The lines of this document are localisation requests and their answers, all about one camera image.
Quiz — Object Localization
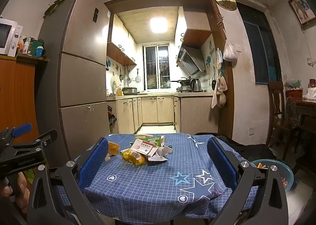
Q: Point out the dark wooden chair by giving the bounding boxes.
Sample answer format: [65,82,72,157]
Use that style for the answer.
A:
[267,80,300,161]

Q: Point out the orange packet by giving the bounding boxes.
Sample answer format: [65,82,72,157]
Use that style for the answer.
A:
[108,141,120,157]

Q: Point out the steel range hood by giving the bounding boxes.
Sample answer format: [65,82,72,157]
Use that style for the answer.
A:
[176,45,206,75]

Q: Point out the square ceiling light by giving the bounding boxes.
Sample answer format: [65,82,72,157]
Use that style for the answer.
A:
[150,17,168,33]

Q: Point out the white pill bottle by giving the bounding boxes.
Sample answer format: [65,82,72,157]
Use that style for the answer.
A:
[18,36,27,54]

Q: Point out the potted plant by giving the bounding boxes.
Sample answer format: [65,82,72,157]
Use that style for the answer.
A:
[284,74,304,98]

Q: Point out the gold wall clock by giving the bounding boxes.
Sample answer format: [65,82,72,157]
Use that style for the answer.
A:
[213,0,237,11]

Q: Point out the beige base cabinets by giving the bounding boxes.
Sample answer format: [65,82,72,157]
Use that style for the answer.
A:
[107,94,215,135]

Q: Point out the blue checked star tablecloth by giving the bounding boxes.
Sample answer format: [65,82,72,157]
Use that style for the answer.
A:
[57,132,262,218]

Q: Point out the white hanging plastic bag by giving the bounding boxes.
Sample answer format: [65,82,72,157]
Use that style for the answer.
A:
[223,39,238,62]

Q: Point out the framed wall picture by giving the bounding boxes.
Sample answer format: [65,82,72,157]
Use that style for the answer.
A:
[288,0,316,29]

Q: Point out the black jacket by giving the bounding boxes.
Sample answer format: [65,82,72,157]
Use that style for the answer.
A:
[195,132,277,166]

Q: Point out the blue plastic basin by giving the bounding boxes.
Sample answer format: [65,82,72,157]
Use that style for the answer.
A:
[250,159,295,193]

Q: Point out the white paper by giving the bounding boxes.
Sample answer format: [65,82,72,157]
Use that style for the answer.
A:
[154,145,173,159]

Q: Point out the beige refrigerator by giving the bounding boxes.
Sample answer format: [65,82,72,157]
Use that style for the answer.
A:
[37,0,111,164]

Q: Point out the person's left hand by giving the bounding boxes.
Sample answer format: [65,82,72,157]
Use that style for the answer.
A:
[0,173,32,212]

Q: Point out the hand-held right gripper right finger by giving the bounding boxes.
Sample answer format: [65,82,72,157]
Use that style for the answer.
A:
[207,137,289,225]

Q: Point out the green and white box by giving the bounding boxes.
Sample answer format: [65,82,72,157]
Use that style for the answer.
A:
[134,135,165,148]

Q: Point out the white medicine box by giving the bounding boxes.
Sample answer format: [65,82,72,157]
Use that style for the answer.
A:
[130,139,155,155]

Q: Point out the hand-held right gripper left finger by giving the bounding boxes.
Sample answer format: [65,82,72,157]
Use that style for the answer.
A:
[26,137,116,225]

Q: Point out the kitchen window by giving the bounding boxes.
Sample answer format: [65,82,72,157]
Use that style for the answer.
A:
[142,45,169,90]

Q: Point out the pile of snack packets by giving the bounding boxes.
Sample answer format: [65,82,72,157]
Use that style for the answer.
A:
[257,162,289,188]

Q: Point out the white microwave oven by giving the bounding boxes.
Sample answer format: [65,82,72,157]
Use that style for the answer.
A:
[0,18,24,57]

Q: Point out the steel kettle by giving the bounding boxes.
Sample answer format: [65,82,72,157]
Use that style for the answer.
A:
[190,78,202,92]

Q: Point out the dark wooden dining table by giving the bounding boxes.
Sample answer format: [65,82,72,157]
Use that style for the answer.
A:
[288,97,316,173]

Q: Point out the small hanging bag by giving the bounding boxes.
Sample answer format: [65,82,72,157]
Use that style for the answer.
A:
[216,48,223,69]

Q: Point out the black wok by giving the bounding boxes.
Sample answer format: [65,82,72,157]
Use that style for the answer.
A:
[170,77,192,86]

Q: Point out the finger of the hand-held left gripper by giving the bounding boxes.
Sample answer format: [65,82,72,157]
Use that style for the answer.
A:
[0,123,32,148]
[7,129,58,156]

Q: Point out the beige wall cabinets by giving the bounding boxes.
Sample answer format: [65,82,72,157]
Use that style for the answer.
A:
[175,7,213,48]
[107,14,137,66]

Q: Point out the hanging kitchen cloths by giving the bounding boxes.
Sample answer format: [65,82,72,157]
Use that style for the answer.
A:
[211,71,228,109]

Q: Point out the orange wooden cabinet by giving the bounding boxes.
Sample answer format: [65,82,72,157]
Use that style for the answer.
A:
[0,53,50,146]

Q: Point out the dark blue window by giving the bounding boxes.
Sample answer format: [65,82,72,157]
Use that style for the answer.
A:
[237,3,282,85]

